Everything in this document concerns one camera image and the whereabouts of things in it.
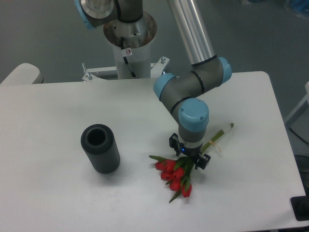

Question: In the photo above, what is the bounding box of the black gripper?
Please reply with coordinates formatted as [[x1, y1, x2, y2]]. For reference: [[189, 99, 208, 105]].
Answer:
[[169, 133, 211, 170]]

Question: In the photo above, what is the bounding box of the red tulip bouquet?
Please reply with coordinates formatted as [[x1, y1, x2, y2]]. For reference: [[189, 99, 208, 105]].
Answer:
[[149, 122, 234, 203]]

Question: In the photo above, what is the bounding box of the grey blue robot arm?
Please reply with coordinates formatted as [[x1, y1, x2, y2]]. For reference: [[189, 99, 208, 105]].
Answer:
[[75, 0, 232, 169]]

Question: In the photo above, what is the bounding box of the dark grey ribbed vase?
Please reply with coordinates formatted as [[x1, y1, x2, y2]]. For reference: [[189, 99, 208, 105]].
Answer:
[[81, 124, 120, 174]]

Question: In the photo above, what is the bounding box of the black device at table edge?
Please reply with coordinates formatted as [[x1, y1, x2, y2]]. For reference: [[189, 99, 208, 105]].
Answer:
[[290, 196, 309, 221]]

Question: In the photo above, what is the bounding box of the white chair armrest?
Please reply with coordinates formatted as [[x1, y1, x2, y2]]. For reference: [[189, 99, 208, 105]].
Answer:
[[0, 63, 44, 86]]

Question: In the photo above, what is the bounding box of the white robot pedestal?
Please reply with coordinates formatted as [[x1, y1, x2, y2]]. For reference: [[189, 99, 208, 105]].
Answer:
[[82, 12, 169, 81]]

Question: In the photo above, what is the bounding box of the white frame at right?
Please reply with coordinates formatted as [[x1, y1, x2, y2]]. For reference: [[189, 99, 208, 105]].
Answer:
[[284, 82, 309, 127]]

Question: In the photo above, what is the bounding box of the black pedestal cable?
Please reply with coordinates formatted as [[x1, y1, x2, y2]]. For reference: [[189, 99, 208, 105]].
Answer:
[[120, 36, 138, 79]]

